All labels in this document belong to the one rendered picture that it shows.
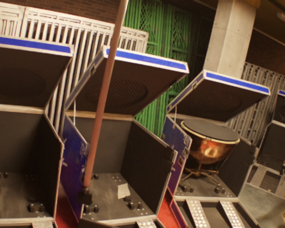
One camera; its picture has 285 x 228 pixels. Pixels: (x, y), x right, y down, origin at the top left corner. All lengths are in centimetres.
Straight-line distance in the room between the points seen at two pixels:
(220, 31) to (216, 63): 52
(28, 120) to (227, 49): 309
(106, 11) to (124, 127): 267
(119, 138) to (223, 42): 219
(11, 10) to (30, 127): 155
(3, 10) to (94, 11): 212
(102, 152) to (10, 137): 117
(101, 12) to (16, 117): 300
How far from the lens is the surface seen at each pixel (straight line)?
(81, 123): 326
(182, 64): 269
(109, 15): 546
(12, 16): 380
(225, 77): 339
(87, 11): 527
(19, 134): 315
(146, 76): 267
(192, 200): 361
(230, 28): 450
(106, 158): 356
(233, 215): 373
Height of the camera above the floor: 188
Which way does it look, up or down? 13 degrees down
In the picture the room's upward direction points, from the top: 13 degrees clockwise
